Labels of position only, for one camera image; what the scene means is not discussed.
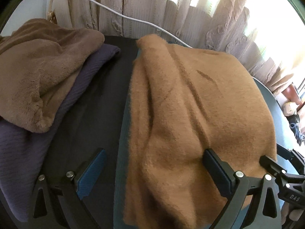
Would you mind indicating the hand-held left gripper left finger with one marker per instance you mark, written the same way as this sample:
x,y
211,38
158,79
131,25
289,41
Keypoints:
x,y
91,174

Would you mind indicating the navy ribbed garment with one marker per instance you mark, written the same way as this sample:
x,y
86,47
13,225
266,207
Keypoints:
x,y
78,88

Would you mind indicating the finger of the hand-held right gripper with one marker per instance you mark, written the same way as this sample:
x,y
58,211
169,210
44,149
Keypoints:
x,y
293,157
274,167

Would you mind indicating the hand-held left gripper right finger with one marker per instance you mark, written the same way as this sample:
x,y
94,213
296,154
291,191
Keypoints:
x,y
218,174

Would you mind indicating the brown plush garment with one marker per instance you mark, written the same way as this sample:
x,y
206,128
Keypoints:
x,y
40,76

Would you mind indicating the tan fuzzy sweater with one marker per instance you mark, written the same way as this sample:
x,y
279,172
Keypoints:
x,y
190,112

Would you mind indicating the reddish brown wooden furniture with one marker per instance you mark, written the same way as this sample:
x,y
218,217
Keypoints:
x,y
292,93

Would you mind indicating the pale stuffed toy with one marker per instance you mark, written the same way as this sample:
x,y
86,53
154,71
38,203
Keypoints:
x,y
289,107

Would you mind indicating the person's right hand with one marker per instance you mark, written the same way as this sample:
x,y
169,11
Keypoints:
x,y
294,217

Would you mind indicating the cream lace curtain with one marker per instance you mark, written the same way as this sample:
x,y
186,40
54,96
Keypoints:
x,y
190,16

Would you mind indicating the dark bed blanket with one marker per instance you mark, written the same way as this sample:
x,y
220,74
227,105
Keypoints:
x,y
95,124

